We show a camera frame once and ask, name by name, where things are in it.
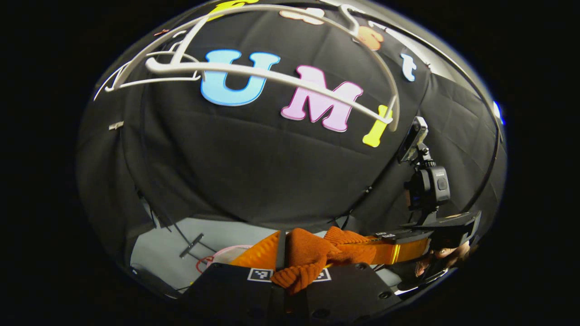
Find white plastic clothes hanger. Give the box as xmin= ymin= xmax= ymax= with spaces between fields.
xmin=93 ymin=29 xmax=202 ymax=102
xmin=145 ymin=4 xmax=401 ymax=132

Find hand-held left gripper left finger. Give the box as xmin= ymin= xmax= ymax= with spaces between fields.
xmin=177 ymin=230 xmax=287 ymax=324

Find rust orange corduroy jacket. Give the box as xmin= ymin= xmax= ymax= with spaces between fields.
xmin=271 ymin=226 xmax=379 ymax=296

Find white laundry hamper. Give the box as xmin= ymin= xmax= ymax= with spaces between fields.
xmin=196 ymin=244 xmax=254 ymax=274

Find grey metal rack foot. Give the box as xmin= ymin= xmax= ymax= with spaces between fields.
xmin=179 ymin=233 xmax=204 ymax=259

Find black clothes rail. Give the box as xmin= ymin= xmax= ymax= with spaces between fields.
xmin=326 ymin=0 xmax=501 ymax=123

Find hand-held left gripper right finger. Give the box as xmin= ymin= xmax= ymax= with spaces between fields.
xmin=292 ymin=263 xmax=401 ymax=324

